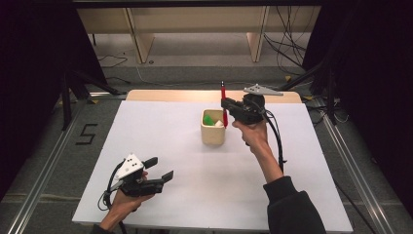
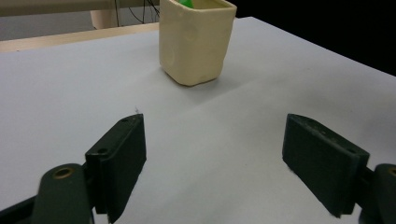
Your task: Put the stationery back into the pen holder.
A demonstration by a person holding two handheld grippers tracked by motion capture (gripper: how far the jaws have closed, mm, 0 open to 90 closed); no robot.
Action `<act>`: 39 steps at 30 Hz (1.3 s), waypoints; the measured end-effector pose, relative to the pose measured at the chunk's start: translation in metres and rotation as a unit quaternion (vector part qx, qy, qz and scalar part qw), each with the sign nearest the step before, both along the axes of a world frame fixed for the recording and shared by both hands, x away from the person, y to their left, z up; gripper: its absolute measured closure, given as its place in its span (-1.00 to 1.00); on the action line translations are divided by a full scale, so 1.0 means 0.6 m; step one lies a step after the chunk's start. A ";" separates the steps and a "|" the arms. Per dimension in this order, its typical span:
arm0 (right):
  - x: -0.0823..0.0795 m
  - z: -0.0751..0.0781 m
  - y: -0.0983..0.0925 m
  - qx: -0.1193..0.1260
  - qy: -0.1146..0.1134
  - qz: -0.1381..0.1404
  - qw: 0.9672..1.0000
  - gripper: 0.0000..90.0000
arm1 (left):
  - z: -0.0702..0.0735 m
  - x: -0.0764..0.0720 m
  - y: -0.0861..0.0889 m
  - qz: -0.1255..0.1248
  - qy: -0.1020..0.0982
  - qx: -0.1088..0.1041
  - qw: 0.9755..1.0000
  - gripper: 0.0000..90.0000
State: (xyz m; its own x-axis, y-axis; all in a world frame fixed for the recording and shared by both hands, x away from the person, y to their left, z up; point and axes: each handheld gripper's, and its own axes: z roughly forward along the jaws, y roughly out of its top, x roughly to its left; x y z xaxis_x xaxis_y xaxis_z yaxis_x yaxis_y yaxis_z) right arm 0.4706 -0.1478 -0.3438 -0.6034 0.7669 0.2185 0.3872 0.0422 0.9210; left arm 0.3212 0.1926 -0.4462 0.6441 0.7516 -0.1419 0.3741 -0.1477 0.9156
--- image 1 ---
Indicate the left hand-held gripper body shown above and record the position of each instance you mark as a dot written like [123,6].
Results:
[130,169]

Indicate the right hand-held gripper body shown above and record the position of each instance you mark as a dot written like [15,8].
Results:
[248,109]

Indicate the red pen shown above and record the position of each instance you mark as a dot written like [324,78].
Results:
[223,91]

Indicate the green marker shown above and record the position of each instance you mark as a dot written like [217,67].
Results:
[208,120]

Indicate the beige square pen holder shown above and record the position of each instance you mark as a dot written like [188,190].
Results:
[212,135]

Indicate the person's right hand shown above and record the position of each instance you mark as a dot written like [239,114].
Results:
[255,136]

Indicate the person's left hand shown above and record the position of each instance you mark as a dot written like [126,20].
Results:
[125,204]

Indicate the white board sheet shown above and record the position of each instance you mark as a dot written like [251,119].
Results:
[207,169]

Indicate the wooden table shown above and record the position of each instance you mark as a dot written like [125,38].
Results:
[168,96]

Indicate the black stand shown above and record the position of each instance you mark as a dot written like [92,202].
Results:
[78,84]
[328,81]

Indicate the light wooden desk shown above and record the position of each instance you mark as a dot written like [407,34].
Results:
[201,19]

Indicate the dark curtain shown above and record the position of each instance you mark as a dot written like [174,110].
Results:
[376,81]
[32,81]

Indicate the aluminium floor rail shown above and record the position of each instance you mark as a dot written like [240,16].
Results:
[42,172]
[350,169]

